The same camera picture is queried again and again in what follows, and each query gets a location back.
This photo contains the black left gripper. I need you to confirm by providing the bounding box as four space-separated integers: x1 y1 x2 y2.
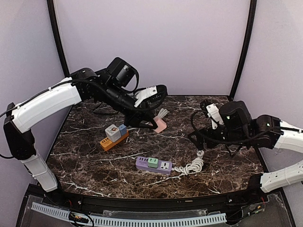
102 81 159 129

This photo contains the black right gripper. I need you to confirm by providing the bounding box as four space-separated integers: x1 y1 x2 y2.
187 123 250 151

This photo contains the pink charger plug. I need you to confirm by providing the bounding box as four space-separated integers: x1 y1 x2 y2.
154 116 167 133

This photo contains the blue charger plug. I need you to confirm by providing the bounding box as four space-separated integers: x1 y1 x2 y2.
118 124 127 137

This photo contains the white cube adapter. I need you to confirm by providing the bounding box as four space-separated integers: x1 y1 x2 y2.
105 124 121 142

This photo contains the green charger plug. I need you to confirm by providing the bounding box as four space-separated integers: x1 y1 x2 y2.
148 157 159 168

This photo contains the purple power strip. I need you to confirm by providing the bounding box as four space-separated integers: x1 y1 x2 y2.
135 157 172 175

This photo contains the orange power strip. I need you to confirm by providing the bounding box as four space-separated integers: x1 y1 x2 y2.
99 129 130 151

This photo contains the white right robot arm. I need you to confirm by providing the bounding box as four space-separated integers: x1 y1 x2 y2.
190 115 303 205

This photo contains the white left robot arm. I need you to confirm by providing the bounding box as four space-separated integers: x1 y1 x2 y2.
3 68 167 206

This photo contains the white power strip cable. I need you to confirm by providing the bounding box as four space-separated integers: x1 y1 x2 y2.
127 108 169 131

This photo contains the white coiled cable with plug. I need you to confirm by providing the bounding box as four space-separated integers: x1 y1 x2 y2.
171 150 205 176

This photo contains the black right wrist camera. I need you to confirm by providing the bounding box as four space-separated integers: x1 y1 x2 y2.
219 101 252 131

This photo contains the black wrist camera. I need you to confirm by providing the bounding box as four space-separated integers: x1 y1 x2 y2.
219 101 252 131
106 57 139 89

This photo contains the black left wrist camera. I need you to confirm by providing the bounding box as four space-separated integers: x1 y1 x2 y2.
106 57 139 89

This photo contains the black front rail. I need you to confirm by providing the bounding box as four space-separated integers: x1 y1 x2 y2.
42 189 268 213

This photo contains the black right frame post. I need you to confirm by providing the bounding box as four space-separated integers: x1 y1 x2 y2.
229 0 257 101

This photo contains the black frame post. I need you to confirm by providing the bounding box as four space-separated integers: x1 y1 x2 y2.
46 0 70 78
229 0 257 101

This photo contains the black left frame post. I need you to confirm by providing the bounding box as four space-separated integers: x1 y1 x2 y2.
46 0 70 78

